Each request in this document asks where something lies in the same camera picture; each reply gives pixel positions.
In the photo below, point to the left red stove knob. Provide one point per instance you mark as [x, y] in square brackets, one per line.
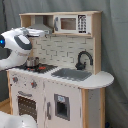
[15, 79]

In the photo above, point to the grey ice dispenser panel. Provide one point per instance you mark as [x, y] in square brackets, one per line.
[62, 106]

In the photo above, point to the grey cabinet door handle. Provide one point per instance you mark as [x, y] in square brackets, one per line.
[49, 111]

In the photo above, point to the small metal pot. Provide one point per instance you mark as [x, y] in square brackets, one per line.
[32, 61]

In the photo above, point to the grey toy sink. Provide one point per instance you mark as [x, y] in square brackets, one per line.
[71, 74]

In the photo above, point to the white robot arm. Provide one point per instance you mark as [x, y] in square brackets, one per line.
[17, 40]

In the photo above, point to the wooden toy kitchen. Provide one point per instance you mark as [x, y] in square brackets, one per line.
[87, 98]

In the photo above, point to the oven door with handle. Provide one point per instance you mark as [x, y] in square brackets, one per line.
[26, 104]

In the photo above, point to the toy microwave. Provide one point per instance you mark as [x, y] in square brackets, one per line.
[74, 24]

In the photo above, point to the black toy stovetop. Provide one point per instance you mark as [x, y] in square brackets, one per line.
[40, 68]

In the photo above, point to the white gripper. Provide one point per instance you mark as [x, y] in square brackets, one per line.
[33, 32]

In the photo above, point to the grey range hood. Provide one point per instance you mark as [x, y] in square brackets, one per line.
[41, 23]

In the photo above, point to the right red stove knob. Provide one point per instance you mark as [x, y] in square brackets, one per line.
[34, 84]

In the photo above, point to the black toy faucet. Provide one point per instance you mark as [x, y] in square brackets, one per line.
[80, 65]

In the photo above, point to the red stove knob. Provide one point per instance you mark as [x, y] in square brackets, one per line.
[34, 84]
[15, 79]

